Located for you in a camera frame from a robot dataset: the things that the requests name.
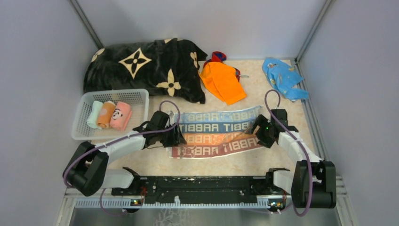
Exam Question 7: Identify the blue patterned towel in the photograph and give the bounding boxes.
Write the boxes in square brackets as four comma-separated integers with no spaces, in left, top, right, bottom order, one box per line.
[262,58,309,102]

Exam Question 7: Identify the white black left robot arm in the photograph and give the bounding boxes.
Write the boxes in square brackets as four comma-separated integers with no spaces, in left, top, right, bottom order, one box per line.
[63,111,187,196]

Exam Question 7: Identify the aluminium frame rail front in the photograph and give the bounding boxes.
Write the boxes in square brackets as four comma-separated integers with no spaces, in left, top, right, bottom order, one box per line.
[75,195,283,209]

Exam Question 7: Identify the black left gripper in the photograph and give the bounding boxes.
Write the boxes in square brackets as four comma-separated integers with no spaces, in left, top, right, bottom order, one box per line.
[157,122,186,148]

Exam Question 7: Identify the striped rabbit print towel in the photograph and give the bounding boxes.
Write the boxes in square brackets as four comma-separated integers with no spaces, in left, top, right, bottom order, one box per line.
[167,105,263,159]

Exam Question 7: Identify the rolled white green towel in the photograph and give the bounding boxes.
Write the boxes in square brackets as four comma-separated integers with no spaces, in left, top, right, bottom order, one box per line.
[86,101,104,129]

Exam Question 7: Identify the aluminium frame rail right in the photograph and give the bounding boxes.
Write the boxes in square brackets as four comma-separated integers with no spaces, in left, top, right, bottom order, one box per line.
[294,58,330,161]

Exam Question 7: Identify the rolled pink panda towel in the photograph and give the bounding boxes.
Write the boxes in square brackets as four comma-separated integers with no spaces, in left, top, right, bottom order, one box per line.
[110,101,132,131]

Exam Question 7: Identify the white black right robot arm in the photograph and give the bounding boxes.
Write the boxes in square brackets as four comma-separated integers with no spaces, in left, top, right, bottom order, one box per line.
[245,109,336,209]

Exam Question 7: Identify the aluminium frame rail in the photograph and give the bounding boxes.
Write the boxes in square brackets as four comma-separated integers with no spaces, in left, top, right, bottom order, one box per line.
[75,195,283,209]
[294,58,330,161]

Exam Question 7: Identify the rolled orange towel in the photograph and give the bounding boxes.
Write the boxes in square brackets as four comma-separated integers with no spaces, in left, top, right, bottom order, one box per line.
[97,101,116,129]

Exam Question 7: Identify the red blue cloth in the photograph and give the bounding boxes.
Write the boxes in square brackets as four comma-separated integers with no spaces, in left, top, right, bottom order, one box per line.
[203,51,241,81]

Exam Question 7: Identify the black floral blanket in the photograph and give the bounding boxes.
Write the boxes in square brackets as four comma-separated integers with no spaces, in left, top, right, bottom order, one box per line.
[83,38,207,104]

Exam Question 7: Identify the white plastic basket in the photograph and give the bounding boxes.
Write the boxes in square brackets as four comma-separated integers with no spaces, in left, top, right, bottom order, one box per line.
[71,89,149,140]

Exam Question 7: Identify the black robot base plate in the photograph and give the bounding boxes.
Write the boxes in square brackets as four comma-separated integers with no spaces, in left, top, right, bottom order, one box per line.
[112,176,285,204]

